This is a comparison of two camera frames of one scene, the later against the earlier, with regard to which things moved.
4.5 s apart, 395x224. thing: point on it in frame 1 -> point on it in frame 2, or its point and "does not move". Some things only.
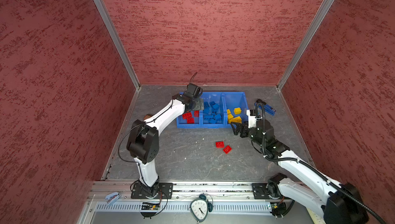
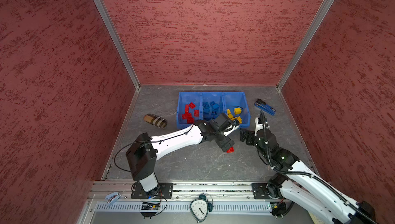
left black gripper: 199,106 -> 225,140
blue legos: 210,110 does not move
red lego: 187,115 does not move
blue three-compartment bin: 220,109 does not move
